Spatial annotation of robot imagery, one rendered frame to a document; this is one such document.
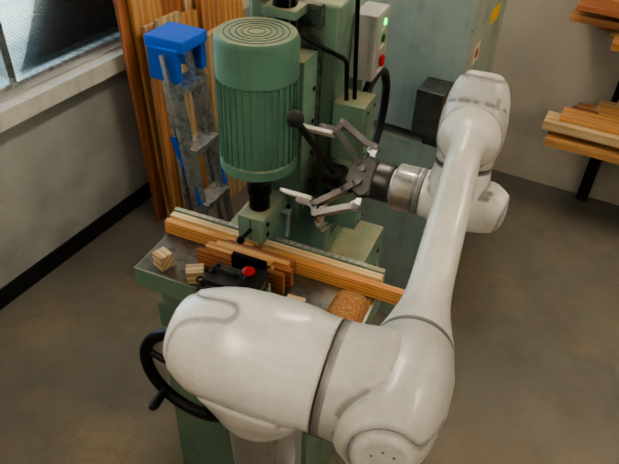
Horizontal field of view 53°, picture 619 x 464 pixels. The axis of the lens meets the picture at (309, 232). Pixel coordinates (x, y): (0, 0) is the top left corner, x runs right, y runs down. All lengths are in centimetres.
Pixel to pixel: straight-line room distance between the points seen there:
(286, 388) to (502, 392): 200
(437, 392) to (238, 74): 79
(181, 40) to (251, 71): 100
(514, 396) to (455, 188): 175
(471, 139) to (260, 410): 54
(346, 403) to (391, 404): 5
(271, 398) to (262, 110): 74
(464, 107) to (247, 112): 46
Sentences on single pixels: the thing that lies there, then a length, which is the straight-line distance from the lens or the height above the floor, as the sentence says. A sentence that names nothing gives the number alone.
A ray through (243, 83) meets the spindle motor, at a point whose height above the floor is 143.
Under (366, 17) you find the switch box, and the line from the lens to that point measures 150.
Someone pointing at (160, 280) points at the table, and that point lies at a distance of 160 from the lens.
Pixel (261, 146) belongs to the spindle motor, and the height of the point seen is 129.
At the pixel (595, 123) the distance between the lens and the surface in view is 318.
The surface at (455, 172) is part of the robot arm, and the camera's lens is 94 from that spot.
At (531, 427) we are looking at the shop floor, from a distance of 254.
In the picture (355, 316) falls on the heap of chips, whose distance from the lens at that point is 144.
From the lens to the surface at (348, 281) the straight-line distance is 152.
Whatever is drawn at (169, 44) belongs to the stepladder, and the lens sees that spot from 223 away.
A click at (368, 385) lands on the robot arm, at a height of 145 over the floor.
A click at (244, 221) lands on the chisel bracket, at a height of 106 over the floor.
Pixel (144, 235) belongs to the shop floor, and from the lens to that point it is 320.
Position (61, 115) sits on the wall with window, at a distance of 287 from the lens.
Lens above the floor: 195
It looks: 38 degrees down
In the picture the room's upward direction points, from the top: 3 degrees clockwise
